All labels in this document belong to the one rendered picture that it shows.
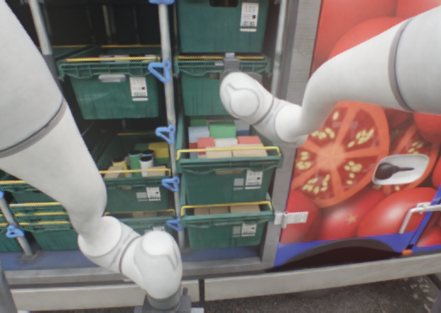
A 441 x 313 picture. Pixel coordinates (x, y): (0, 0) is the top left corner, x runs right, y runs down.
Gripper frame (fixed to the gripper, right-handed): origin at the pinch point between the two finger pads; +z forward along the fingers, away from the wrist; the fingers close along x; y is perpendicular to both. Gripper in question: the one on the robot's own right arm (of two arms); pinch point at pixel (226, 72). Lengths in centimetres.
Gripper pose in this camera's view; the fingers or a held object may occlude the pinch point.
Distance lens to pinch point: 99.0
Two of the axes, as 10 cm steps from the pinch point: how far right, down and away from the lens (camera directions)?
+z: -1.0, -5.0, 8.6
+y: -9.9, 0.4, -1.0
